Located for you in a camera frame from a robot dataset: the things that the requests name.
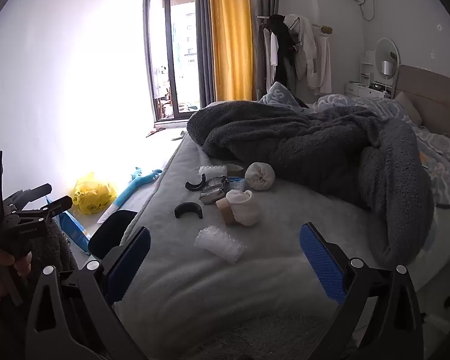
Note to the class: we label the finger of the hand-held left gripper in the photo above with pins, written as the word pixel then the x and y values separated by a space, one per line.
pixel 30 194
pixel 47 210

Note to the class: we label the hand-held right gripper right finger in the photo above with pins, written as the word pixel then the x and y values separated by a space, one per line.
pixel 322 266

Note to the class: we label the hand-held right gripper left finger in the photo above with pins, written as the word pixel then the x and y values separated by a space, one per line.
pixel 129 262

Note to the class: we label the black trash bin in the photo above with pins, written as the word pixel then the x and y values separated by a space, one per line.
pixel 108 232

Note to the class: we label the black curved plastic piece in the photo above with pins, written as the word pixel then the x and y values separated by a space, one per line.
pixel 187 207
pixel 195 188

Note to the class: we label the white balled sock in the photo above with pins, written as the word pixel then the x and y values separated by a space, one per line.
pixel 260 176

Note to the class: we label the blue pet food bag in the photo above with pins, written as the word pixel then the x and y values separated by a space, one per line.
pixel 73 232

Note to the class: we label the grey fleece clothing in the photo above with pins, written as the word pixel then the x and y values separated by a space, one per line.
pixel 56 243

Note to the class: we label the yellow plastic bag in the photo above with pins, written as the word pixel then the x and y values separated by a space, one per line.
pixel 93 195

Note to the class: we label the blue dinosaur plush toy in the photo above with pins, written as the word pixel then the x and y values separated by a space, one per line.
pixel 131 191

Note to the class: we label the light grey bed mattress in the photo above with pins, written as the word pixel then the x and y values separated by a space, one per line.
pixel 210 288

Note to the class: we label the clear bubble wrap piece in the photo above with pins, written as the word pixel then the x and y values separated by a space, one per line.
pixel 219 245

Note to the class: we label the white folded sock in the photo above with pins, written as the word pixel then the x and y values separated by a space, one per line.
pixel 243 208

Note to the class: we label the brown tape roll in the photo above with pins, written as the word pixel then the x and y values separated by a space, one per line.
pixel 223 206

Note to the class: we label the blue tissue packet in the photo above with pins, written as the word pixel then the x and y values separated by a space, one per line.
pixel 237 184

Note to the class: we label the dark grey fleece blanket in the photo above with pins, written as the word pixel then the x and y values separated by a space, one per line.
pixel 303 146

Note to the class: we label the small bubble wrap roll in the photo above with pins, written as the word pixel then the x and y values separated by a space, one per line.
pixel 213 172

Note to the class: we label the white dresser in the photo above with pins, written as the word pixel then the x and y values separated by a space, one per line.
pixel 360 89

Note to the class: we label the beige pillow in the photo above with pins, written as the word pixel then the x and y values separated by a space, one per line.
pixel 408 107

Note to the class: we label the beige bed headboard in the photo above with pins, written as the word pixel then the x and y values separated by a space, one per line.
pixel 435 101

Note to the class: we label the beige hanging garment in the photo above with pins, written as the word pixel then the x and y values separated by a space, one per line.
pixel 322 63

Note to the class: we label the white desktop shelf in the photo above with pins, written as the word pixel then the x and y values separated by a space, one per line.
pixel 365 67

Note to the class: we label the silver table lamp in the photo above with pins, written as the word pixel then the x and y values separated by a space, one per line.
pixel 387 68

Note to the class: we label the sliding glass door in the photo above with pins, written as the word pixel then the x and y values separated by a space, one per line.
pixel 183 45

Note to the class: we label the white hanging jacket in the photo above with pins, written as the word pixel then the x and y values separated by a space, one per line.
pixel 303 45

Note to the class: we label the black hanging garment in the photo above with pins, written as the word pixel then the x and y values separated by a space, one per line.
pixel 283 45

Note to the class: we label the round white mirror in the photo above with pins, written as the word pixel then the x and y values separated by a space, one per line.
pixel 386 50

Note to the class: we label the dark grey curtain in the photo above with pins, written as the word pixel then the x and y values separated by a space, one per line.
pixel 204 45

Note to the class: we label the clothes rack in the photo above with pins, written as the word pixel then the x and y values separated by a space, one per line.
pixel 320 27

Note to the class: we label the yellow curtain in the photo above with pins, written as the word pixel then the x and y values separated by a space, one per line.
pixel 230 37

